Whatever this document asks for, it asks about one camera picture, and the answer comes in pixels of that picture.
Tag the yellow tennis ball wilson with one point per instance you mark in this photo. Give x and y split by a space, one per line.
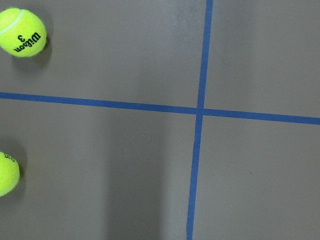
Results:
22 33

